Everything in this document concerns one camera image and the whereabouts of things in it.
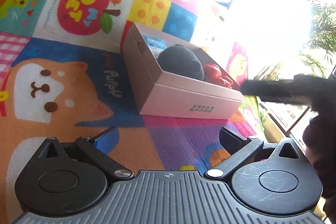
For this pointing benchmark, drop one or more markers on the black plush mouse toy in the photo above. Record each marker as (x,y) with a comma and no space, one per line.
(181,61)

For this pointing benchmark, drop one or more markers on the blue white tissue pack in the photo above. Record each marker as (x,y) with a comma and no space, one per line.
(156,45)

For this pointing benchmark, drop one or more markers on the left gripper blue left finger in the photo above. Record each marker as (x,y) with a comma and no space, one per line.
(107,140)

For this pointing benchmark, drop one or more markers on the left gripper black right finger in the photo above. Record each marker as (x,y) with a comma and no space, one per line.
(231,141)

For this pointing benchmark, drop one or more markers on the colourful cartoon play mat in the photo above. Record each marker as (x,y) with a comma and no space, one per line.
(63,75)

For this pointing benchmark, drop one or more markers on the red strawberry toy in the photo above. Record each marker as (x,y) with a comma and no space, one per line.
(226,82)

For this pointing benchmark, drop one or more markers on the white potted plant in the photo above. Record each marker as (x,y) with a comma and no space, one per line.
(319,52)

